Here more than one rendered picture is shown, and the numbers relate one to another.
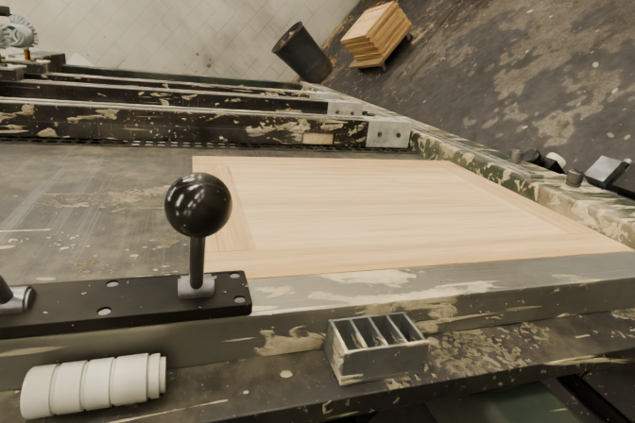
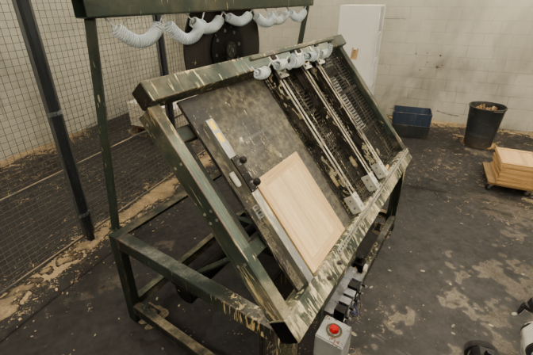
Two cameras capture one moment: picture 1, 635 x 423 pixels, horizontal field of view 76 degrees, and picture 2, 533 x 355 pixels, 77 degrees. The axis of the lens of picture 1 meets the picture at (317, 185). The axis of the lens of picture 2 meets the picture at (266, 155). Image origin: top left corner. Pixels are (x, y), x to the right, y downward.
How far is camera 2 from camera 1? 134 cm
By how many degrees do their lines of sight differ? 27
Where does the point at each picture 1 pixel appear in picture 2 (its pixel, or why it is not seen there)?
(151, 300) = (247, 178)
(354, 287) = (264, 206)
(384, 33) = (514, 174)
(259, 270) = (262, 189)
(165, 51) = (427, 36)
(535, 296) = (279, 239)
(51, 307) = (240, 168)
